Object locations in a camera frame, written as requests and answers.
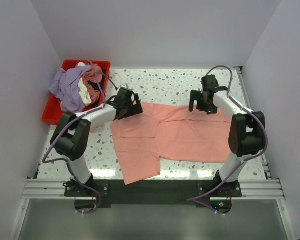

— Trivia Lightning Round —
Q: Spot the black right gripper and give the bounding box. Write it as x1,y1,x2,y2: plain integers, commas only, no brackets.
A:
188,90,217,115

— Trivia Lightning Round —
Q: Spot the salmon pink t shirt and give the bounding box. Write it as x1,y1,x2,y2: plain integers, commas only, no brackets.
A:
110,102,231,185

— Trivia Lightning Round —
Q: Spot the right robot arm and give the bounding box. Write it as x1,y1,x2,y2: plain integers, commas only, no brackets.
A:
188,75,268,197

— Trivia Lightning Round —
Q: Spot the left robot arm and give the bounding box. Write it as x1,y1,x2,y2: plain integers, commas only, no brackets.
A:
50,86,143,196

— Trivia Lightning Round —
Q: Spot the black t shirt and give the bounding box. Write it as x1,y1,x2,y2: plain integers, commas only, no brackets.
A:
88,69,108,108

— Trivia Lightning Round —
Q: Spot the dusty rose t shirt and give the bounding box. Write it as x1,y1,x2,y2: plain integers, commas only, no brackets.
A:
82,61,103,104

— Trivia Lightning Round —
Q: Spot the white t shirt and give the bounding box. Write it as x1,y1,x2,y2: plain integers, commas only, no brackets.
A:
78,76,99,107

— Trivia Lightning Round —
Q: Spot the lavender t shirt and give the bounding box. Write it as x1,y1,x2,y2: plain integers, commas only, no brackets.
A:
49,65,91,113

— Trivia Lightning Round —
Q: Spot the red plastic bin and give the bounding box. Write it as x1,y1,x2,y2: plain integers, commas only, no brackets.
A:
41,59,112,126

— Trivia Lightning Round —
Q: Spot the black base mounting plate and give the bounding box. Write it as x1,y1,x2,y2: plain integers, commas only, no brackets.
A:
63,179,242,214

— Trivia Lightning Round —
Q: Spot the aluminium frame rail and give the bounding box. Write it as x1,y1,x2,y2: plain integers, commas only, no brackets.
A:
9,68,294,240

